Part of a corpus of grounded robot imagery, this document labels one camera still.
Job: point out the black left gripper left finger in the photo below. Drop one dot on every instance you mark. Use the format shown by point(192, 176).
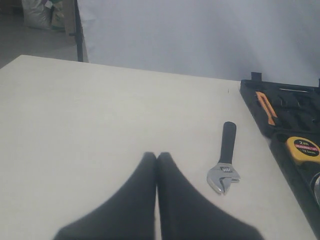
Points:
point(128, 215)

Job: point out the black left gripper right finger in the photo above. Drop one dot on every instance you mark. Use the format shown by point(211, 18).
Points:
point(185, 214)

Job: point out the black handled adjustable wrench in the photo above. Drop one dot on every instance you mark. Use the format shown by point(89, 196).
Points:
point(223, 174)

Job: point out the black plastic tool case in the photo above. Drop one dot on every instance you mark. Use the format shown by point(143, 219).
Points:
point(298, 110)

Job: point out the yellow tape measure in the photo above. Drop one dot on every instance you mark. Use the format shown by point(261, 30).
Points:
point(303, 150)

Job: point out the orange utility knife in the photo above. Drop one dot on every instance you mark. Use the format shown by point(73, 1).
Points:
point(267, 107)

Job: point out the white backdrop cloth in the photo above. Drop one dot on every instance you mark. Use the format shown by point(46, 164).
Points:
point(225, 39)

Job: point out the black backdrop stand pole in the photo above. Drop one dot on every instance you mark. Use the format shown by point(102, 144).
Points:
point(77, 34)

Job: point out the green printed bag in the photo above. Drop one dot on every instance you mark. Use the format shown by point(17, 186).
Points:
point(57, 20)

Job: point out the brown cardboard box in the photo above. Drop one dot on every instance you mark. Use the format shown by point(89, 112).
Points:
point(69, 20)

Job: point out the white sack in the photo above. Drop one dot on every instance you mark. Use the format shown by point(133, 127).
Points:
point(36, 15)

